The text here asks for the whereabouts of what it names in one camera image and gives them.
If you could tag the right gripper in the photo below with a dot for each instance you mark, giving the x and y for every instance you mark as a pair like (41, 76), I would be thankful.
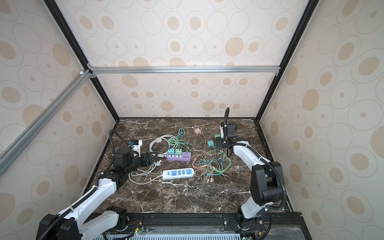
(219, 142)

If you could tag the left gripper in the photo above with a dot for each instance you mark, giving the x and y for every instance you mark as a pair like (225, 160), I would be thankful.
(149, 161)

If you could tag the pink charger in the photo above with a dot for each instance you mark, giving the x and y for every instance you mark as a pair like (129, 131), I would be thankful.
(197, 131)

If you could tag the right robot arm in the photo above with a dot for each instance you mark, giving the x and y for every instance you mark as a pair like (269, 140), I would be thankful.
(268, 189)

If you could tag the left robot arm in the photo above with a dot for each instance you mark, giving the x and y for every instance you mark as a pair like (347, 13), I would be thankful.
(72, 223)

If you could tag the blue teal charger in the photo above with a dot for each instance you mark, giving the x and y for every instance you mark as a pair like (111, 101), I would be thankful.
(210, 143)

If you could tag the white blue power strip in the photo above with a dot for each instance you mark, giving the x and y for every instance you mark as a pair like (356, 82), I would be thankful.
(178, 174)

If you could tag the purple power strip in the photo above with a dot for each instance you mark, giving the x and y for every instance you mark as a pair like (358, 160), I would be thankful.
(184, 157)

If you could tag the horizontal aluminium rail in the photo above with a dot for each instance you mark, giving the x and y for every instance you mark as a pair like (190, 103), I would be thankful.
(185, 70)

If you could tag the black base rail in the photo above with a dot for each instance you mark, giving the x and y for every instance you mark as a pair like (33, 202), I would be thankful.
(210, 226)

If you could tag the left aluminium rail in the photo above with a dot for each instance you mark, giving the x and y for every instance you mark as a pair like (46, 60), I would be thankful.
(14, 150)

